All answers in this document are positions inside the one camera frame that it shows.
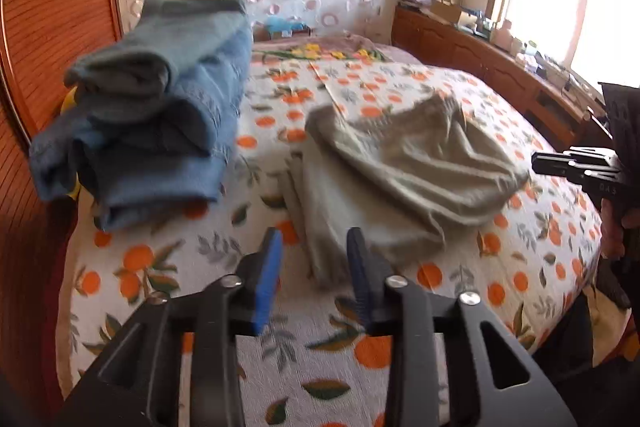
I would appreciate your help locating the wooden slatted wardrobe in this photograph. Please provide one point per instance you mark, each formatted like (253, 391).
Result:
(50, 32)

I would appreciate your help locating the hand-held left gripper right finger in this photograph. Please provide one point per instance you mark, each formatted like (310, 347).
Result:
(357, 277)

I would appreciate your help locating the bed with orange-print sheet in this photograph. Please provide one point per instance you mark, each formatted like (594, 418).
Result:
(310, 357)

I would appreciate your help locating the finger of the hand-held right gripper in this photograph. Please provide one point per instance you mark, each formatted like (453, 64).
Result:
(595, 154)
(555, 164)

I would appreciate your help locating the person's right hand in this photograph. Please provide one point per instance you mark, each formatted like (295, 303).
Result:
(615, 232)

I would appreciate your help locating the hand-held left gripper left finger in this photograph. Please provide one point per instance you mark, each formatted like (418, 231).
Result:
(267, 277)

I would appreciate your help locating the wooden cabinet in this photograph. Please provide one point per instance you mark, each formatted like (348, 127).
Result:
(460, 52)

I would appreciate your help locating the grey pants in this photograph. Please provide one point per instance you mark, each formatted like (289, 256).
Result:
(400, 167)

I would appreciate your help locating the white jug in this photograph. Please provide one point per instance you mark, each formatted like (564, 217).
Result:
(502, 36)

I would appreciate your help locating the yellow plush toy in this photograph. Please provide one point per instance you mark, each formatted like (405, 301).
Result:
(70, 102)

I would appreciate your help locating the folded blue jeans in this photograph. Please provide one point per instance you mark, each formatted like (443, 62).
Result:
(165, 107)

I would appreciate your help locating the floral blanket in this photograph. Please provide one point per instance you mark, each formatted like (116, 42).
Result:
(340, 49)

